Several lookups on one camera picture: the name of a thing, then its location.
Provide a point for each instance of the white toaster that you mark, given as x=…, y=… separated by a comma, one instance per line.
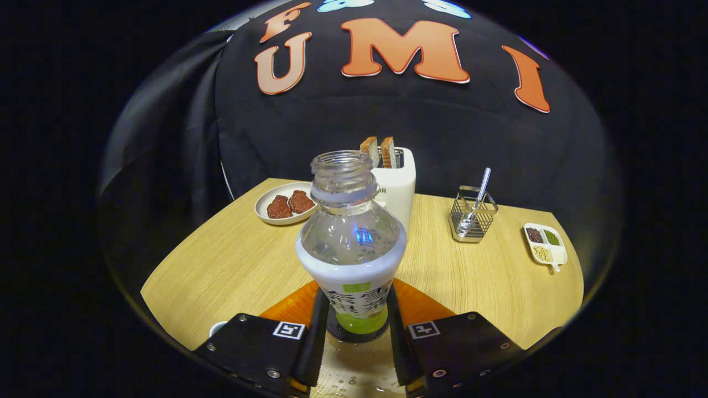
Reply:
x=398, y=188

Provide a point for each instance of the clear plastic juice bottle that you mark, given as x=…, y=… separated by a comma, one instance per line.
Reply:
x=348, y=249

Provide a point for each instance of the green beans pile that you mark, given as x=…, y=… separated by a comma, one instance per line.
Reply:
x=552, y=237

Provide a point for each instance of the white round plate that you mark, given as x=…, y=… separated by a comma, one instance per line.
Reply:
x=265, y=202

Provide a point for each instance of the white cup blue inside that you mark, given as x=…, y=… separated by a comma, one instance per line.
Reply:
x=217, y=327

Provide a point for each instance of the white divided dish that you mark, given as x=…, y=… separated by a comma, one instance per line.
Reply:
x=557, y=255

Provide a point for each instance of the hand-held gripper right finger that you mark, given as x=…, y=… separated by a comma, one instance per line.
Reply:
x=399, y=348

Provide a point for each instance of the wooden table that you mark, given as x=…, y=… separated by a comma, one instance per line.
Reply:
x=470, y=287

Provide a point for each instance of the red-brown meat piece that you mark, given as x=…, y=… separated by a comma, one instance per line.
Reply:
x=301, y=202
x=279, y=208

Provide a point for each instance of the metal spoon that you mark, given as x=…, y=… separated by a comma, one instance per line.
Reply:
x=484, y=182

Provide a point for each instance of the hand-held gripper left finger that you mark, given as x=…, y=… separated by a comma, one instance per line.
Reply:
x=316, y=348

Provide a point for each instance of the yellow beans pile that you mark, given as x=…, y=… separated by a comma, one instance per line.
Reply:
x=542, y=254

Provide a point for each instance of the black backdrop cloth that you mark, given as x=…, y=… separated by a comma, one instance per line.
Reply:
x=442, y=138

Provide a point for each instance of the toasted bread slice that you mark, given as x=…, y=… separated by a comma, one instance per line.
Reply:
x=388, y=152
x=369, y=148

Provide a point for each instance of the brown beans pile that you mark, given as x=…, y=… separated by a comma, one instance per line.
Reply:
x=534, y=235

